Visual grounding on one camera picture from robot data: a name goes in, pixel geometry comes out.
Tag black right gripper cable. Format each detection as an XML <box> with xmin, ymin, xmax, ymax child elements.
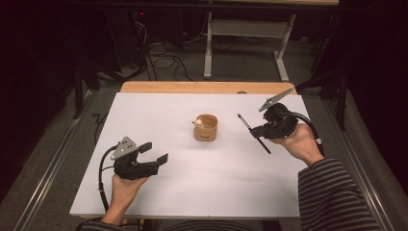
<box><xmin>276</xmin><ymin>111</ymin><xmax>326</xmax><ymax>159</ymax></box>

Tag black pen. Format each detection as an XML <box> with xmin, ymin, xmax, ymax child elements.
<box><xmin>237</xmin><ymin>113</ymin><xmax>272</xmax><ymax>155</ymax></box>

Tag black stand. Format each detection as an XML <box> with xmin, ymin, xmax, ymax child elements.
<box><xmin>70</xmin><ymin>59</ymin><xmax>101</xmax><ymax>120</ymax></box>
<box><xmin>295</xmin><ymin>68</ymin><xmax>350</xmax><ymax>132</ymax></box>

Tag metal floor rail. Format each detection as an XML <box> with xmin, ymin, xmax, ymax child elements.
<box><xmin>13</xmin><ymin>90</ymin><xmax>97</xmax><ymax>231</ymax></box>
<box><xmin>321</xmin><ymin>98</ymin><xmax>397</xmax><ymax>231</ymax></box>

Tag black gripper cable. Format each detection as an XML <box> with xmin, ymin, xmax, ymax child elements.
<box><xmin>97</xmin><ymin>144</ymin><xmax>120</xmax><ymax>214</ymax></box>
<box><xmin>276</xmin><ymin>111</ymin><xmax>326</xmax><ymax>159</ymax></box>

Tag person's right hand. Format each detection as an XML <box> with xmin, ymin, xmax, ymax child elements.
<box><xmin>268</xmin><ymin>122</ymin><xmax>325</xmax><ymax>168</ymax></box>

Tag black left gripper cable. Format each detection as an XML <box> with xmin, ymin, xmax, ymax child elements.
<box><xmin>97</xmin><ymin>144</ymin><xmax>120</xmax><ymax>214</ymax></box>

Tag wooden cup with animal figure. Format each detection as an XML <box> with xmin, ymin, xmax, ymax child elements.
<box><xmin>191</xmin><ymin>114</ymin><xmax>219</xmax><ymax>142</ymax></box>

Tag white metal desk frame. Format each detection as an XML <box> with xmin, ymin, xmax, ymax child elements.
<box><xmin>198</xmin><ymin>0</ymin><xmax>341</xmax><ymax>83</ymax></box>

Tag person's left hand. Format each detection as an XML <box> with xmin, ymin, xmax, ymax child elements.
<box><xmin>110</xmin><ymin>173</ymin><xmax>150</xmax><ymax>216</ymax></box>

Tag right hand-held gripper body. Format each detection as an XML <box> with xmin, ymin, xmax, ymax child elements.
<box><xmin>258</xmin><ymin>87</ymin><xmax>300</xmax><ymax>140</ymax></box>

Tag white board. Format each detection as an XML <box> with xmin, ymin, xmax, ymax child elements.
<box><xmin>69</xmin><ymin>91</ymin><xmax>321</xmax><ymax>220</ymax></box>

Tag wooden table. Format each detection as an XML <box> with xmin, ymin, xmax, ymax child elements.
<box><xmin>119</xmin><ymin>80</ymin><xmax>298</xmax><ymax>96</ymax></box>

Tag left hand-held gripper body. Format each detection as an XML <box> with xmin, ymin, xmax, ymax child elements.
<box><xmin>110</xmin><ymin>136</ymin><xmax>161</xmax><ymax>181</ymax></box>

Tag black floor cables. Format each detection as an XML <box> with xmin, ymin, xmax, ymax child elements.
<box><xmin>143</xmin><ymin>39</ymin><xmax>195</xmax><ymax>83</ymax></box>

